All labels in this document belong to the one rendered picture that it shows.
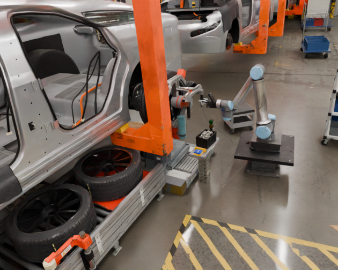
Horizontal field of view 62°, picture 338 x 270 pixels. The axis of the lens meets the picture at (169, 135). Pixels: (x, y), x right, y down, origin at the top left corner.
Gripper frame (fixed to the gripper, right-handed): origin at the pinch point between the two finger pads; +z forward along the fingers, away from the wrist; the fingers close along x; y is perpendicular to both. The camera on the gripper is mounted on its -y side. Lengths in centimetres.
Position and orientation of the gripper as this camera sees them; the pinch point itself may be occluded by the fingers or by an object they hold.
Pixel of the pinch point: (200, 99)
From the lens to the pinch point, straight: 319.5
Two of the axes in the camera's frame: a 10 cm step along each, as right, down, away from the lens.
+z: -8.7, -1.7, 4.6
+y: 0.8, 8.8, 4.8
